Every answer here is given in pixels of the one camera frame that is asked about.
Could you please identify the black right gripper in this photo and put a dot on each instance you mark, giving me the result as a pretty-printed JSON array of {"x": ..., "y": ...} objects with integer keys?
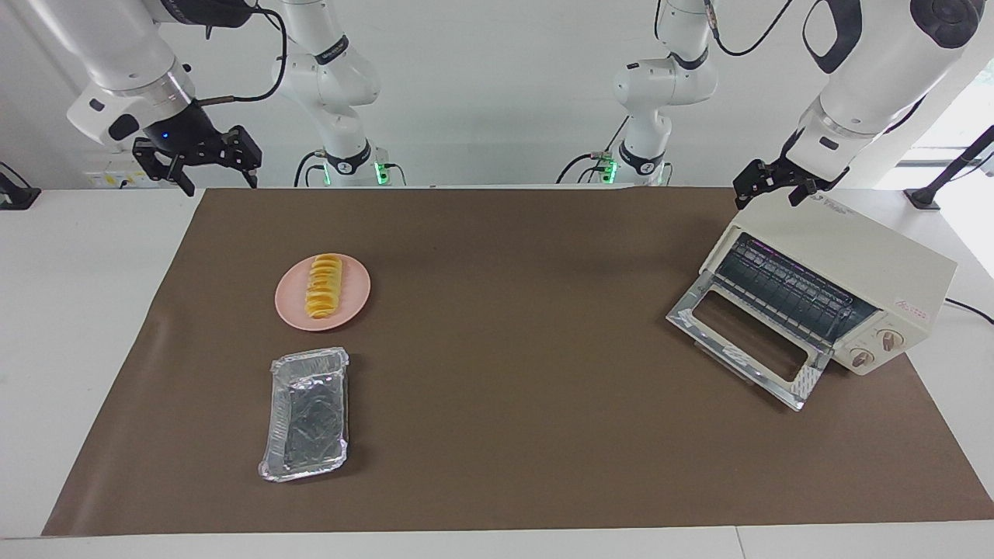
[{"x": 194, "y": 132}]

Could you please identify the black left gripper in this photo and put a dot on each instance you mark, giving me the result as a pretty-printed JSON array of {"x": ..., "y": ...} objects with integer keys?
[{"x": 784, "y": 172}]

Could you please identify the yellow ridged bread loaf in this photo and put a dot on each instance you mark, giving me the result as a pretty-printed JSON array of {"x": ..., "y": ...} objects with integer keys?
[{"x": 324, "y": 286}]

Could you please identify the aluminium foil tray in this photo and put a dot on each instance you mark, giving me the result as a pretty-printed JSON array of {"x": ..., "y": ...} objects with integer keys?
[{"x": 307, "y": 419}]

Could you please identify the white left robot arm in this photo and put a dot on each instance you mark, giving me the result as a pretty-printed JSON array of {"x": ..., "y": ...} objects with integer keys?
[{"x": 877, "y": 70}]

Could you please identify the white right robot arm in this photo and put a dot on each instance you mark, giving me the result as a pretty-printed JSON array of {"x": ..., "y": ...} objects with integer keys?
[{"x": 124, "y": 46}]

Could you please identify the cream toaster oven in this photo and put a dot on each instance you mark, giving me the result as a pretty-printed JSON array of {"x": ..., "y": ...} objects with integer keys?
[{"x": 854, "y": 248}]

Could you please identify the cream oven knob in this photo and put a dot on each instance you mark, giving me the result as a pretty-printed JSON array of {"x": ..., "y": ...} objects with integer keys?
[
  {"x": 862, "y": 358},
  {"x": 891, "y": 339}
]

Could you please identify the glass oven door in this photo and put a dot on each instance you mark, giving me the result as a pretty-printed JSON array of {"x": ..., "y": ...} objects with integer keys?
[{"x": 811, "y": 378}]

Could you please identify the pink round plate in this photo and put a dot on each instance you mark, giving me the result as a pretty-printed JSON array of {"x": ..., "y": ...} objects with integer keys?
[{"x": 353, "y": 299}]

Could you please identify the brown table mat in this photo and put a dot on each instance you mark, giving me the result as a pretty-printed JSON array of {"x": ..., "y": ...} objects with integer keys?
[{"x": 505, "y": 427}]

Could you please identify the white wall socket box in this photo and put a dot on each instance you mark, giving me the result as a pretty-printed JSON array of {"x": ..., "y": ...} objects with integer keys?
[{"x": 105, "y": 178}]

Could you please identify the black long-armed camera stand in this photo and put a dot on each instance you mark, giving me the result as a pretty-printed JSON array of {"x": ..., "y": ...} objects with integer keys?
[{"x": 924, "y": 198}]

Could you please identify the black short camera stand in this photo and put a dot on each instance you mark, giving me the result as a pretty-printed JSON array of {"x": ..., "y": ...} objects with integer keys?
[{"x": 15, "y": 198}]

